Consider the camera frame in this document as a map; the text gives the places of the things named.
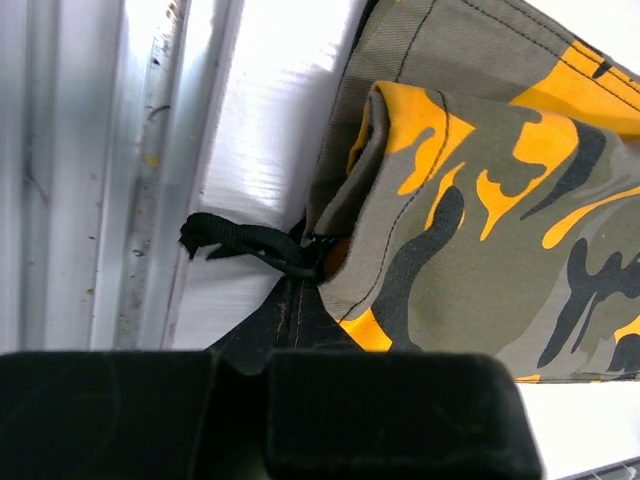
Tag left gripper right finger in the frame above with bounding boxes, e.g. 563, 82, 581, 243
267, 278, 546, 480

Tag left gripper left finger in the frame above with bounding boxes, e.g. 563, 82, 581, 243
0, 277, 294, 480

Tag olive yellow camouflage trousers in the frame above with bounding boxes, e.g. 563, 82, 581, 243
178, 0, 640, 385

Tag aluminium rail frame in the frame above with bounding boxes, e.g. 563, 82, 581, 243
1, 1, 233, 353

